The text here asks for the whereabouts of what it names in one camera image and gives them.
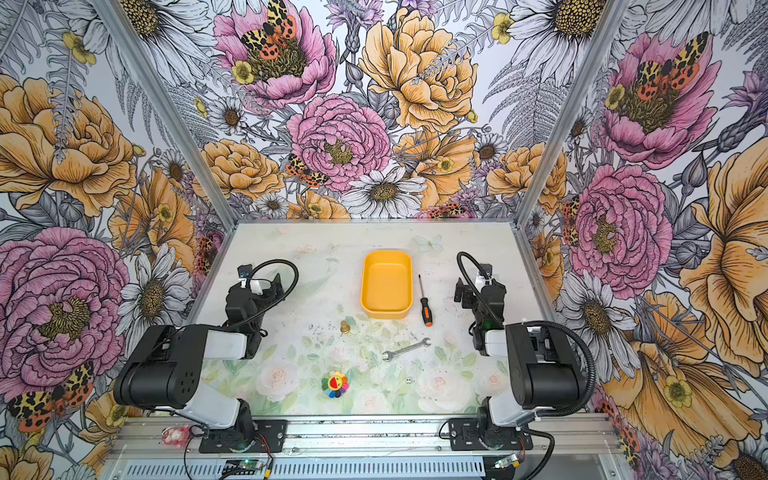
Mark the orange black handled screwdriver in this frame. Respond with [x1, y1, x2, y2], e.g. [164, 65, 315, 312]
[417, 275, 434, 327]

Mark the yellow plastic bin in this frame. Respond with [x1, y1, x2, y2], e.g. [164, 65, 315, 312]
[360, 250, 414, 320]

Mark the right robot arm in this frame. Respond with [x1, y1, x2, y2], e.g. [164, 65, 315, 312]
[448, 252, 597, 452]

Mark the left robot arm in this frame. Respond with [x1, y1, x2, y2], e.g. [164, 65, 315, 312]
[113, 259, 299, 451]

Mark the silver combination wrench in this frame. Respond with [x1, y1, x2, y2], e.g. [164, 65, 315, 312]
[382, 337, 431, 362]

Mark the rainbow flower toy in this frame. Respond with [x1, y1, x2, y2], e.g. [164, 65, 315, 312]
[321, 371, 349, 399]

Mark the pink flower toy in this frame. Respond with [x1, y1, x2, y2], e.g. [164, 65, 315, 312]
[161, 425, 191, 449]

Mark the green circuit board right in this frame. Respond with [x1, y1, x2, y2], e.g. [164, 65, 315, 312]
[494, 453, 520, 469]

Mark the green circuit board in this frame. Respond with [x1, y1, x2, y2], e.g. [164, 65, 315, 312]
[220, 459, 269, 479]
[494, 453, 520, 469]

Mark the green circuit board left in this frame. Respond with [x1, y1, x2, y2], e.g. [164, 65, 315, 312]
[220, 459, 269, 479]

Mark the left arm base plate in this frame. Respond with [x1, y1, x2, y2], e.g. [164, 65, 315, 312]
[199, 420, 288, 454]

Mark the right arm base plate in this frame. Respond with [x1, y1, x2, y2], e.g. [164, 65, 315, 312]
[447, 417, 533, 451]

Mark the aluminium front rail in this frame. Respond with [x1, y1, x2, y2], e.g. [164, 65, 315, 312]
[113, 413, 621, 458]

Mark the white vented cable duct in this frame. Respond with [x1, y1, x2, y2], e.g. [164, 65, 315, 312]
[108, 456, 486, 479]

